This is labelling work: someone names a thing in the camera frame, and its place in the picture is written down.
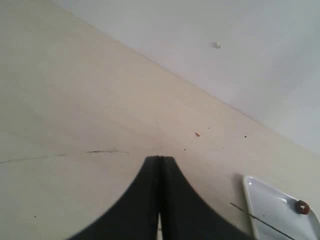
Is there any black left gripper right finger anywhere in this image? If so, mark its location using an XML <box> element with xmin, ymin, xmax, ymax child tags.
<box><xmin>159</xmin><ymin>156</ymin><xmax>253</xmax><ymax>240</ymax></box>

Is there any red meatball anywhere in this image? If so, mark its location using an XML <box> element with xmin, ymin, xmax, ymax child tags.
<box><xmin>295</xmin><ymin>200</ymin><xmax>310</xmax><ymax>215</ymax></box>

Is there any thin metal skewer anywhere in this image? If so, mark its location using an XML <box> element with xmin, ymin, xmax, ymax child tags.
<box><xmin>230</xmin><ymin>202</ymin><xmax>295</xmax><ymax>240</ymax></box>

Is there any white rectangular plastic tray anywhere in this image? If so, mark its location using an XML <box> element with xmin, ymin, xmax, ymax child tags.
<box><xmin>242</xmin><ymin>176</ymin><xmax>320</xmax><ymax>240</ymax></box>

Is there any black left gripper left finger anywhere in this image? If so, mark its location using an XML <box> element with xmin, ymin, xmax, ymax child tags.
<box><xmin>70</xmin><ymin>156</ymin><xmax>160</xmax><ymax>240</ymax></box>

